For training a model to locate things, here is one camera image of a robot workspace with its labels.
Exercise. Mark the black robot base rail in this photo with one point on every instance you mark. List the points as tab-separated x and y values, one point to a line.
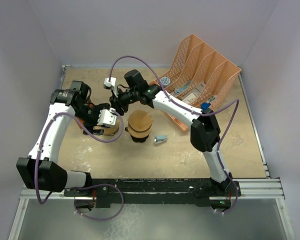
201	192

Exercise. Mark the brown paper coffee filter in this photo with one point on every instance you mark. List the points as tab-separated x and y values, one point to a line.
140	120

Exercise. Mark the light blue scissors pack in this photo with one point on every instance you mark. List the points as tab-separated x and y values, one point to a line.
178	90

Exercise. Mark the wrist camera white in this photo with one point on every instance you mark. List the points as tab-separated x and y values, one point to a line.
110	83
107	117

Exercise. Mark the glue stick green label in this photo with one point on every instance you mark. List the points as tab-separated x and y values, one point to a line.
211	99

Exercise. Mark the aluminium frame rail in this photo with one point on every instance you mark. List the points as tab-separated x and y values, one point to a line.
252	188

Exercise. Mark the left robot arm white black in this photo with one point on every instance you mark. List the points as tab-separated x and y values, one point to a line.
40	169

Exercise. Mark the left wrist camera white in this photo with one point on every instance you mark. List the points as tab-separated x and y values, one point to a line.
107	117

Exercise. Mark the white stapler box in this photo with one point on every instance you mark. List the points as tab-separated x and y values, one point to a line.
191	97

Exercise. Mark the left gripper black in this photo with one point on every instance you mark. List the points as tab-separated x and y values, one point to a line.
88	127

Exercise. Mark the small blue stapler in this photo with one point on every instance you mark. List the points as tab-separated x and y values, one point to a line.
160	139

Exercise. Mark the orange coffee filter bag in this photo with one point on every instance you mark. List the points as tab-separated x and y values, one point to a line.
85	113

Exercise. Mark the blue stamp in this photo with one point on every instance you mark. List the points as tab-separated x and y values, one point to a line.
205	106

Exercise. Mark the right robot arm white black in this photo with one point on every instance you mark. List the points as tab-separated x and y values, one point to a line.
204	127

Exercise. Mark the peach plastic desk organizer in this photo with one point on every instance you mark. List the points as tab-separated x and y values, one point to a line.
209	72

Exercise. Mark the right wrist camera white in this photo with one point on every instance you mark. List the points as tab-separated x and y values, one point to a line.
110	83

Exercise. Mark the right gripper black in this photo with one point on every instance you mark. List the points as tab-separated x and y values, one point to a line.
117	102

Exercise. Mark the wooden ring dripper stand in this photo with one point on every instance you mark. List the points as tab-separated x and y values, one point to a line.
139	133

